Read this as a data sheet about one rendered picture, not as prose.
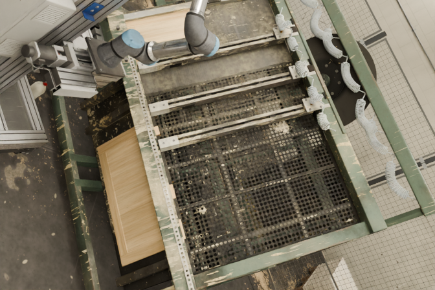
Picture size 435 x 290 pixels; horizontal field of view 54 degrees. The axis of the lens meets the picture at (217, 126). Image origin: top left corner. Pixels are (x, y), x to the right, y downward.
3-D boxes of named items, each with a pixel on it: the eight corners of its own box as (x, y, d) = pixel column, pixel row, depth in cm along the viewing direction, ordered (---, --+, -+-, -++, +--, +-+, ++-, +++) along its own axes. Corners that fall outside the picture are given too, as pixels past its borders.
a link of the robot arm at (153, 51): (129, 39, 243) (208, 22, 214) (146, 50, 255) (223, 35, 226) (125, 58, 240) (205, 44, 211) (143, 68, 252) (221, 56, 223)
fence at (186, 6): (123, 17, 311) (123, 14, 308) (245, -6, 329) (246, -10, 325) (125, 23, 310) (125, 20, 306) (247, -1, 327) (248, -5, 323)
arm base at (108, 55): (102, 66, 232) (115, 57, 228) (93, 43, 234) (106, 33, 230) (120, 70, 245) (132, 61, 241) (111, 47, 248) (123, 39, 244)
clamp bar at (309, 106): (157, 140, 276) (155, 127, 254) (322, 99, 298) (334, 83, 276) (161, 155, 273) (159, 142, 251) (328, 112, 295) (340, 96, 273)
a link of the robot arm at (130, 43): (110, 35, 234) (128, 22, 228) (127, 45, 245) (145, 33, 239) (112, 52, 228) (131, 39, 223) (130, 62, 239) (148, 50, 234)
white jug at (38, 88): (22, 87, 318) (39, 75, 310) (33, 90, 327) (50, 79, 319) (24, 99, 315) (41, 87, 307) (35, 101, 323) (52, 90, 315)
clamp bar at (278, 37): (137, 65, 297) (133, 45, 275) (292, 31, 318) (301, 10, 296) (140, 77, 293) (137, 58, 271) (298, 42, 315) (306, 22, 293)
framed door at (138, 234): (98, 147, 323) (96, 147, 322) (153, 116, 302) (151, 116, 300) (123, 266, 292) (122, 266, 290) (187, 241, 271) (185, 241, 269)
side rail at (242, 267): (192, 276, 252) (193, 275, 242) (358, 224, 272) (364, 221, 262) (196, 290, 249) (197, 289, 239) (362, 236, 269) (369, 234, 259)
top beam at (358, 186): (253, -34, 340) (255, -44, 331) (265, -36, 342) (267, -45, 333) (366, 235, 263) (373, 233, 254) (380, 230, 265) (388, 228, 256)
